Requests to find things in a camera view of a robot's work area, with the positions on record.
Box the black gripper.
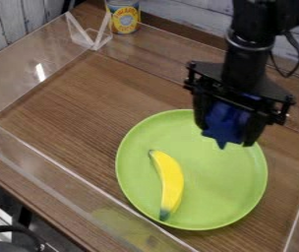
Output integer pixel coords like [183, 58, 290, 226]
[184, 61, 295, 147]

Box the blue plastic block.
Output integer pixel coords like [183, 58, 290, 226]
[202, 101, 251, 150]

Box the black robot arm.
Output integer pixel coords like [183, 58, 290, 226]
[184, 0, 299, 148]

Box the green plate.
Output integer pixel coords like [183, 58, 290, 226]
[115, 109, 267, 230]

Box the yellow toy banana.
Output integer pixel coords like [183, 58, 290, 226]
[148, 150, 186, 221]

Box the yellow labelled tin can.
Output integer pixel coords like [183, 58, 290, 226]
[106, 0, 140, 34]

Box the clear acrylic corner bracket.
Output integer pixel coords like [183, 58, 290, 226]
[65, 12, 112, 51]

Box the clear acrylic tray wall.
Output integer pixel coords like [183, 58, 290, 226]
[0, 126, 198, 252]

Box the black cable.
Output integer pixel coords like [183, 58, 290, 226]
[0, 223, 45, 252]

